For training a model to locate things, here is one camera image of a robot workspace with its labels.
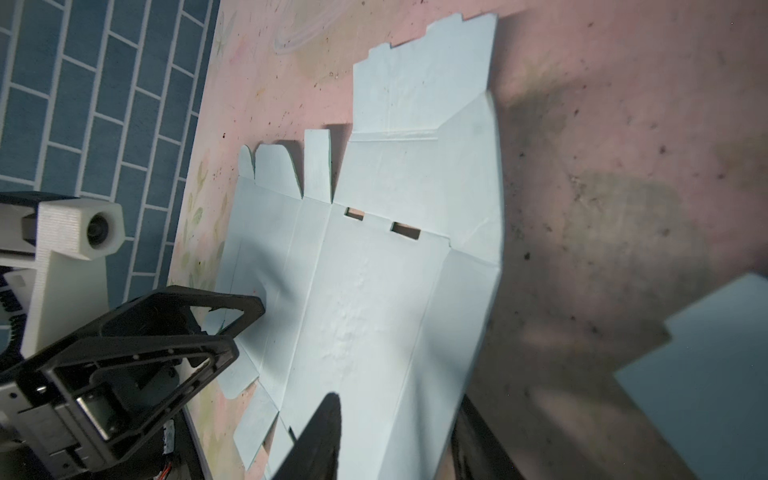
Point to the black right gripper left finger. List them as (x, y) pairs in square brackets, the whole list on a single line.
[(315, 455)]

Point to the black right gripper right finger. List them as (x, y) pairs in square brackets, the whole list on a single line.
[(476, 452)]

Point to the light blue paper box sheet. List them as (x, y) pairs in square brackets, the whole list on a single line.
[(377, 282)]

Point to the light blue flat box stack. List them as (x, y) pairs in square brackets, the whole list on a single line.
[(705, 390)]

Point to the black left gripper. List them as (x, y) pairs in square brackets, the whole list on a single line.
[(106, 406)]

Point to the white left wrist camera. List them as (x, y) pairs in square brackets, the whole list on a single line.
[(58, 245)]

